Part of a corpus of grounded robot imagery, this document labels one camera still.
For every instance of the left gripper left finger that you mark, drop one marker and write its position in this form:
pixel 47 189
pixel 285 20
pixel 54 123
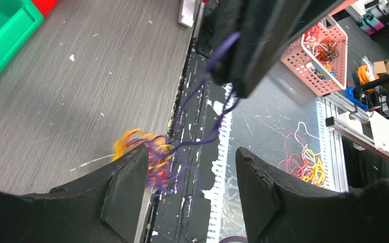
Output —
pixel 102 206

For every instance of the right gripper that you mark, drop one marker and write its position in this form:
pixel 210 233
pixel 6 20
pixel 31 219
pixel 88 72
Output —
pixel 248 37

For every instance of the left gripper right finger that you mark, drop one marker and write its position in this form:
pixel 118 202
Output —
pixel 278 207

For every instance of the metal clothes rack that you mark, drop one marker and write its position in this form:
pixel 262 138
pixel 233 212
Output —
pixel 187 12

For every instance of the pink perforated basket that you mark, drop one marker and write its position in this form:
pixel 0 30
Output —
pixel 319 57

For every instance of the red plastic bin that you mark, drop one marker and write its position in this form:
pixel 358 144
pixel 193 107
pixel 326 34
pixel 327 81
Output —
pixel 45 6

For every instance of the green plastic bin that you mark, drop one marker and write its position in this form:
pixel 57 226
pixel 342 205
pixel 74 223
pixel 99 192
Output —
pixel 18 21

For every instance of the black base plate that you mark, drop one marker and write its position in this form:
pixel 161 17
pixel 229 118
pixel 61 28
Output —
pixel 191 209

